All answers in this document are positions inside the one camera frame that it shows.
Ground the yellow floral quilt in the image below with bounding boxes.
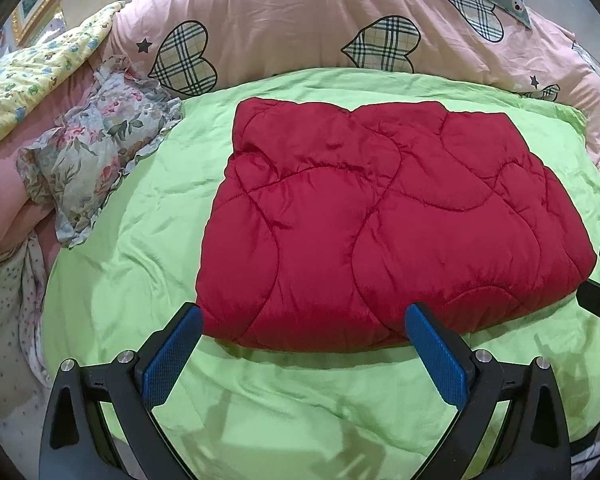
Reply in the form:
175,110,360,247
0,1,126,158

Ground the white dotted sheet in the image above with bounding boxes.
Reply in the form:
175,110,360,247
0,235,53,461

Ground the gold picture frame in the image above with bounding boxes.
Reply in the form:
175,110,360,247
10,0,88,46

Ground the floral ruffled pillow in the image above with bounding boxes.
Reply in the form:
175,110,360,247
17,55,183,250

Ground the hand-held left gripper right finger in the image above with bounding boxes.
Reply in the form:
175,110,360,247
404,302,586,480

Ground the pink bed sheet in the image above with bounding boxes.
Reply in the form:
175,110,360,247
0,67,106,271

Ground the red quilted jacket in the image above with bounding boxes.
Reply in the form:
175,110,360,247
195,97,598,353

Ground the pink quilt with plaid hearts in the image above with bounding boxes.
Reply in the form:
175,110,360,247
100,0,600,191

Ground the green blanket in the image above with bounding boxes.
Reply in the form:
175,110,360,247
40,66,600,480

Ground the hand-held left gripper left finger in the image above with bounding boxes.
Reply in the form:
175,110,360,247
39,302,204,480

